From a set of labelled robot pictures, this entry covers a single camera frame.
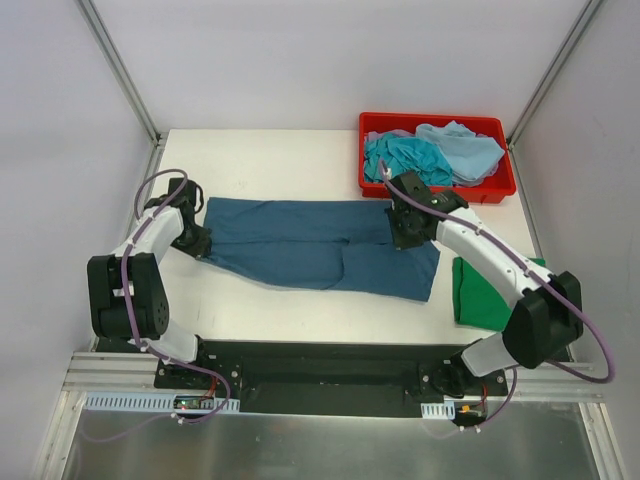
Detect horizontal aluminium rail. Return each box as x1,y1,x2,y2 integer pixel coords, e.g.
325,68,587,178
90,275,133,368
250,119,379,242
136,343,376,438
62,352,605,403

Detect slotted cable duct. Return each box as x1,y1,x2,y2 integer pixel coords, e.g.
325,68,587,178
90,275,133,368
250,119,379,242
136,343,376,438
85,392,240,415
420,400,456,421

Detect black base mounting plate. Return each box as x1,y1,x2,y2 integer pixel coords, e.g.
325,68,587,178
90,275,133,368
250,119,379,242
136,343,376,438
145,340,517,419

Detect right aluminium frame post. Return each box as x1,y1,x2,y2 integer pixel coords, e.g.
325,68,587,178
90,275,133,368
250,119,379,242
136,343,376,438
507,0,607,150

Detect red plastic bin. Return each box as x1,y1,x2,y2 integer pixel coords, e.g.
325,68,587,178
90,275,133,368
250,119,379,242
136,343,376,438
358,112,516,204

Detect light blue crumpled t shirt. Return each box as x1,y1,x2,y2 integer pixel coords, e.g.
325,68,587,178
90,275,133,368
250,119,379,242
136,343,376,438
415,120,505,187

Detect left slotted cable duct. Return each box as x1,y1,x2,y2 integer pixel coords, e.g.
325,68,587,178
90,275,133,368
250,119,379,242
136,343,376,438
85,392,240,415

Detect dark blue t shirt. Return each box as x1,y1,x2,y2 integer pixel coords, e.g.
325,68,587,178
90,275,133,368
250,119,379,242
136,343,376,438
204,197,440,302

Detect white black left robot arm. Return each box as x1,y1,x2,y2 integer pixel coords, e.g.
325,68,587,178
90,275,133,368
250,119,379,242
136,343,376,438
87,169,212,389

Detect teal crumpled t shirt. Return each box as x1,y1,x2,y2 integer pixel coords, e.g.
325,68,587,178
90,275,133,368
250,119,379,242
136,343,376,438
362,135,453,187

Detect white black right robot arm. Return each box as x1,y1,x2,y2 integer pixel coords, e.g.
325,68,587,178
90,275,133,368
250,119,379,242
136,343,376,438
382,168,584,399

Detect left aluminium frame post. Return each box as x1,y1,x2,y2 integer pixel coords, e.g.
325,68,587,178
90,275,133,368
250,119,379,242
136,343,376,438
75,0,163,146

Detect aluminium frame post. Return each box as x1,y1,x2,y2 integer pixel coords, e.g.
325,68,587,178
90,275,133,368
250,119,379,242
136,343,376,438
75,0,163,146
507,0,607,150

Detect folded green t shirt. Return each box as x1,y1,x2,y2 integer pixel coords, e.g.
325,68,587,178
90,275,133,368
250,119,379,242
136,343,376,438
451,255,547,332

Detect right slotted cable duct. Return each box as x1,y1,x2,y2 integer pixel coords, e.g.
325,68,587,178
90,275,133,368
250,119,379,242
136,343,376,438
420,400,456,421

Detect lavender crumpled t shirt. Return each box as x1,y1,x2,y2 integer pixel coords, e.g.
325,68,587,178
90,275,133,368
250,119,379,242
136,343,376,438
364,129,414,142

